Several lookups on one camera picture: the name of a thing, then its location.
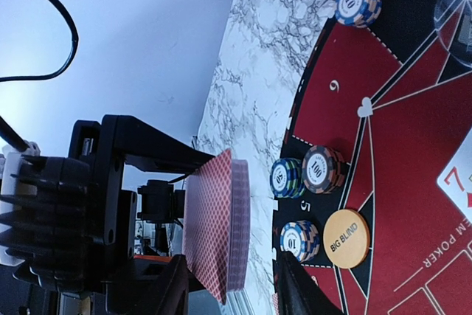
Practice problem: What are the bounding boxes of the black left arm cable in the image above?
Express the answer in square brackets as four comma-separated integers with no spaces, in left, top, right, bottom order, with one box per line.
[0,0,79,153]

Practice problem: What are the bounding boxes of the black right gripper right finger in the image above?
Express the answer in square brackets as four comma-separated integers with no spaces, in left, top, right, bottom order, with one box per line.
[277,252,342,315]

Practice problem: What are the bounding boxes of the round red black poker mat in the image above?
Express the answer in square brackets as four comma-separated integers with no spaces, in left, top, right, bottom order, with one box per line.
[272,0,471,314]

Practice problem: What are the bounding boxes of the orange round blind button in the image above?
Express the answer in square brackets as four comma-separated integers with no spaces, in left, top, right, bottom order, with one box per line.
[323,209,371,269]

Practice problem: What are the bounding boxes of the face down community card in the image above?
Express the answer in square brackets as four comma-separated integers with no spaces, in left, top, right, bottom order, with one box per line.
[182,149,232,304]

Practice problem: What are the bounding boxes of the clear round dealer button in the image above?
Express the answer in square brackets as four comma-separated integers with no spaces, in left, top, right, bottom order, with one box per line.
[433,0,471,68]

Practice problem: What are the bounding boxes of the face up seven diamonds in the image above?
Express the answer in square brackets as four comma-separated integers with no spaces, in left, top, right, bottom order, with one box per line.
[437,131,471,221]

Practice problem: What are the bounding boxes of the small orange black chip pile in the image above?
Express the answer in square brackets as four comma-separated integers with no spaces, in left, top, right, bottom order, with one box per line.
[302,145,348,194]

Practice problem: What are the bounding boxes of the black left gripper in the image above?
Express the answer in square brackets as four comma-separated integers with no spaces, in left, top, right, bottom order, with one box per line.
[1,114,214,295]

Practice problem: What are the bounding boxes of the red playing card deck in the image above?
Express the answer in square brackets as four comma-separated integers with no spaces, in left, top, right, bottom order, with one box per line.
[227,159,251,291]

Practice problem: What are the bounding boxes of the white blue chip pile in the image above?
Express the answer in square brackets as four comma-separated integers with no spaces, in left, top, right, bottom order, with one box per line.
[335,0,382,28]
[280,221,321,263]

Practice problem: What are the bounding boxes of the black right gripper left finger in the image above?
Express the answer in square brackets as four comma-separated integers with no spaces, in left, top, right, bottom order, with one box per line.
[128,255,189,315]

